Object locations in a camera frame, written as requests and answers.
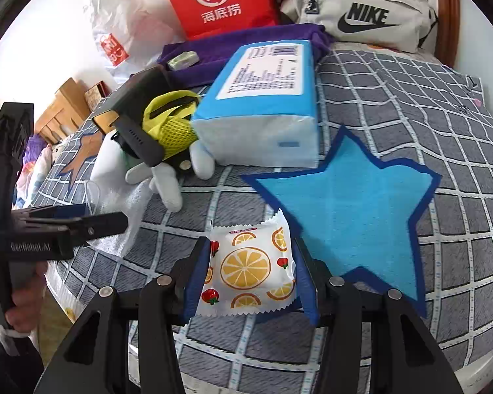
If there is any yellow mesh strap pouch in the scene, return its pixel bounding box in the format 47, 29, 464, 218
141, 90, 200, 159

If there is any orange print snack packet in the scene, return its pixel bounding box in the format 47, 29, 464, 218
197, 211, 296, 317

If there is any green tissue packet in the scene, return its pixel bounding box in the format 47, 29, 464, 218
167, 51, 200, 71

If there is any blue tissue pack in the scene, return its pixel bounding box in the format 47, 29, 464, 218
191, 39, 319, 168

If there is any person's left hand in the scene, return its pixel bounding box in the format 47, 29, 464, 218
5, 261, 48, 335

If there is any floral bedding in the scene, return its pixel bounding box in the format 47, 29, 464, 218
12, 134, 64, 209

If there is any brown star patch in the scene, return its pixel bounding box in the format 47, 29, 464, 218
59, 131, 104, 190

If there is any brown patterned book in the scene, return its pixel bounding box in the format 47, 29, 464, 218
84, 81, 110, 111

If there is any dark tea box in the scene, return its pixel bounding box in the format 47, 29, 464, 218
91, 65, 174, 134

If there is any blue star patch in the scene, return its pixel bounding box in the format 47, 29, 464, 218
242, 126, 442, 317

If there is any white Miniso plastic bag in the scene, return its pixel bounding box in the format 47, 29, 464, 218
86, 0, 180, 85

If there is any purple towel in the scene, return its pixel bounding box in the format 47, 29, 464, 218
157, 23, 336, 89

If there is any grey Nike waist bag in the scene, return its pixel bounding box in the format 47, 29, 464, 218
280, 0, 438, 53

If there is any wooden door frame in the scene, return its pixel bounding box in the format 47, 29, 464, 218
434, 0, 460, 68

